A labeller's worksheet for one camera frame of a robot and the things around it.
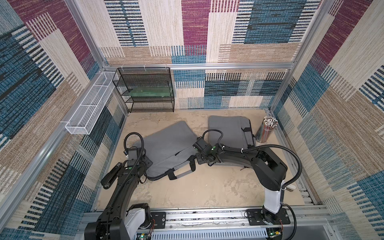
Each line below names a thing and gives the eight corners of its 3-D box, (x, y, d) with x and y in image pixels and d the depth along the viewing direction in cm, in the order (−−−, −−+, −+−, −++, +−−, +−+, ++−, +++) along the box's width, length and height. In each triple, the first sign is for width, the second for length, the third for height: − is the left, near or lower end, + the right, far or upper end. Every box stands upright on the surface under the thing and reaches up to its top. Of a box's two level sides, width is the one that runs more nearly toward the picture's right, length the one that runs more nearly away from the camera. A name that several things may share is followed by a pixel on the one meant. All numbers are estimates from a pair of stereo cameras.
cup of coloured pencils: (256, 142, 103) (266, 125, 89) (254, 133, 108) (263, 116, 93) (267, 142, 103) (279, 125, 89) (264, 133, 108) (275, 116, 93)
